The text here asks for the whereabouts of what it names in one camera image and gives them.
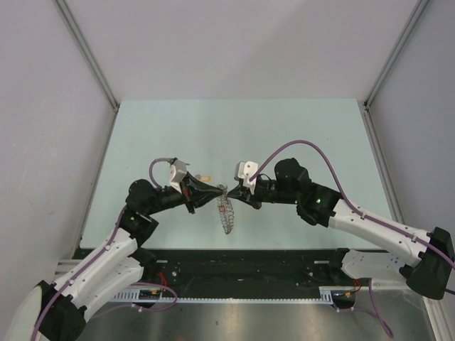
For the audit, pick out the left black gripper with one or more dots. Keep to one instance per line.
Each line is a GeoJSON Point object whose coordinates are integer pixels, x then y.
{"type": "Point", "coordinates": [192, 190]}

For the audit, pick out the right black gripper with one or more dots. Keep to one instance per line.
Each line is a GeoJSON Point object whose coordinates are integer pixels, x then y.
{"type": "Point", "coordinates": [244, 195]}

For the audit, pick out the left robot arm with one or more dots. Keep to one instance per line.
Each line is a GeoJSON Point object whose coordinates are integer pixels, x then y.
{"type": "Point", "coordinates": [68, 303]}

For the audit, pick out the key with yellow tag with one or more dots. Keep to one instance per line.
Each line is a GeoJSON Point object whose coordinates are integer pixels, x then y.
{"type": "Point", "coordinates": [203, 178]}

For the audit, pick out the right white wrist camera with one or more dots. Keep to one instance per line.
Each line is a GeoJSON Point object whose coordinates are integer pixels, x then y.
{"type": "Point", "coordinates": [244, 172]}

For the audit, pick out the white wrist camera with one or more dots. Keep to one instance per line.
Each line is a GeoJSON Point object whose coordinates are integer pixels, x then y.
{"type": "Point", "coordinates": [178, 171]}
{"type": "Point", "coordinates": [244, 172]}

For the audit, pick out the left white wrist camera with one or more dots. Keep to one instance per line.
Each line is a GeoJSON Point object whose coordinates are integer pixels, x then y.
{"type": "Point", "coordinates": [178, 171]}

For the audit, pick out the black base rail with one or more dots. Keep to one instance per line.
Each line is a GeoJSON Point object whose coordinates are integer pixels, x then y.
{"type": "Point", "coordinates": [265, 274]}

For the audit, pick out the left aluminium frame post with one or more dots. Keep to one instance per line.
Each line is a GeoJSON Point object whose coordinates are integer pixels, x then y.
{"type": "Point", "coordinates": [86, 52]}

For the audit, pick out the aluminium frame post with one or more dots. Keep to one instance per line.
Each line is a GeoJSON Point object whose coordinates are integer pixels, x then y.
{"type": "Point", "coordinates": [86, 52]}
{"type": "Point", "coordinates": [397, 49]}

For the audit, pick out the right aluminium frame post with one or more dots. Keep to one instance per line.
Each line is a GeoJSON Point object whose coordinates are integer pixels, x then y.
{"type": "Point", "coordinates": [397, 49]}

